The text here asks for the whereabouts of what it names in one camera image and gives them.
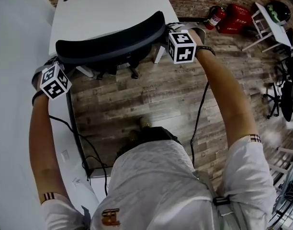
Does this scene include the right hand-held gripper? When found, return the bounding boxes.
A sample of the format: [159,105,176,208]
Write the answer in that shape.
[166,22,206,64]

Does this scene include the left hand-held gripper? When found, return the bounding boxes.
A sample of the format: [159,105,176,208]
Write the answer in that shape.
[31,57,72,100]

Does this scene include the black office chair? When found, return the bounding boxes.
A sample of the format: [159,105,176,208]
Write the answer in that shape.
[55,11,167,81]

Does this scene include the person's left forearm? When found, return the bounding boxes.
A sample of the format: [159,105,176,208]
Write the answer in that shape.
[28,93,68,205]

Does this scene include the person's right forearm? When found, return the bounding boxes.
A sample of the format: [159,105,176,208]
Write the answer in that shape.
[196,48,262,150]

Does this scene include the black swivel chair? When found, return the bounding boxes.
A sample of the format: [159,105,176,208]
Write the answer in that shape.
[262,79,293,122]
[276,29,293,81]

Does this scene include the person's right hand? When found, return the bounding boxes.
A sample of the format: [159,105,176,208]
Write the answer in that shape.
[190,31,204,51]

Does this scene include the red fire extinguisher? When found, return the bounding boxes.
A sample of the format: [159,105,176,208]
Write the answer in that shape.
[203,5,227,31]

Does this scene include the red fire equipment cabinet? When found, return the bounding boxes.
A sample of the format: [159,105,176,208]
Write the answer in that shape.
[215,3,254,35]

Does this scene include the person's right shoe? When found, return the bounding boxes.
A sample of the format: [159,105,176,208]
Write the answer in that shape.
[138,116,152,129]

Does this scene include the person's shoe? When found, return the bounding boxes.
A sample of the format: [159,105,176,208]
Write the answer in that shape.
[128,130,140,142]
[138,116,152,129]

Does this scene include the white desk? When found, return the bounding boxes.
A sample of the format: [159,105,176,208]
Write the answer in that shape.
[48,0,183,78]

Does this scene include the person's dark trousers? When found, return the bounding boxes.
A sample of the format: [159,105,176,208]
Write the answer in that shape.
[116,126,182,158]

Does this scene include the white table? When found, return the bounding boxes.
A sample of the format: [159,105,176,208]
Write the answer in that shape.
[241,1,293,54]

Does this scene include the person's left shoe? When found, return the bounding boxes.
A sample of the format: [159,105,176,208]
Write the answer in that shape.
[128,130,140,142]

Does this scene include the black green helmet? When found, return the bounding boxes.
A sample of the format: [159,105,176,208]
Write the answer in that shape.
[266,1,292,25]

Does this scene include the person's white shirt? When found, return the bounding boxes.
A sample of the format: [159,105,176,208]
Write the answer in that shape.
[40,134,278,230]

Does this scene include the metal rack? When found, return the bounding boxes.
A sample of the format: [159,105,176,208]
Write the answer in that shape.
[268,147,293,230]

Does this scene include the black bracelet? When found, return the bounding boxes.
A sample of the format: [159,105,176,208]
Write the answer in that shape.
[196,46,216,57]
[32,92,45,106]

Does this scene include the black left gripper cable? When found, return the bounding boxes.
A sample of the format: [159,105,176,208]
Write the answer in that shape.
[48,115,109,197]

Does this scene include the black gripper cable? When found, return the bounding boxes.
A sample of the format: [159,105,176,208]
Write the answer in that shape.
[190,81,210,165]
[48,115,109,197]

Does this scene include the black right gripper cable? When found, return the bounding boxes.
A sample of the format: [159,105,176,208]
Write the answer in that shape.
[190,81,210,165]

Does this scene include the grey shoulder strap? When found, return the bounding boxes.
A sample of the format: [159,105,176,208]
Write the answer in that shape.
[193,170,248,230]

